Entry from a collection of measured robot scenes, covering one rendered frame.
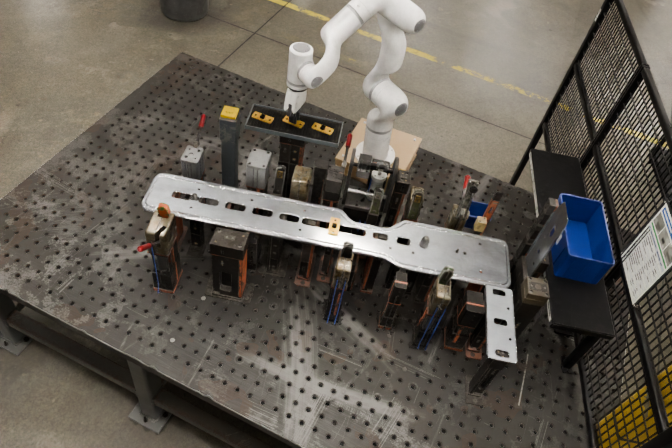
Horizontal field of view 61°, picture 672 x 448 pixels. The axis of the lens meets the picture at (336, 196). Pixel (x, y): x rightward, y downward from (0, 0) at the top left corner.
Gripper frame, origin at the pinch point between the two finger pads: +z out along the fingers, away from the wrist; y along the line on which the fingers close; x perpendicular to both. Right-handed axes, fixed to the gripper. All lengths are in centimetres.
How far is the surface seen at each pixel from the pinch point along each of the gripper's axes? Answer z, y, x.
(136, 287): 49, 69, -27
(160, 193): 19, 46, -30
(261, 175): 11.8, 24.1, -0.3
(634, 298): 1, 17, 135
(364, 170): 3.0, 9.1, 34.5
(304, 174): 10.8, 15.9, 13.6
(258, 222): 18.7, 39.5, 7.5
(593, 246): 13, -11, 123
